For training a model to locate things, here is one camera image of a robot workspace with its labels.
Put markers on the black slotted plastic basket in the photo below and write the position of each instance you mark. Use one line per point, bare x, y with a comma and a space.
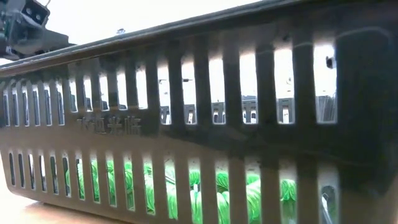
199, 137

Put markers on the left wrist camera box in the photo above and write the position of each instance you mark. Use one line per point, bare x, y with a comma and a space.
35, 14

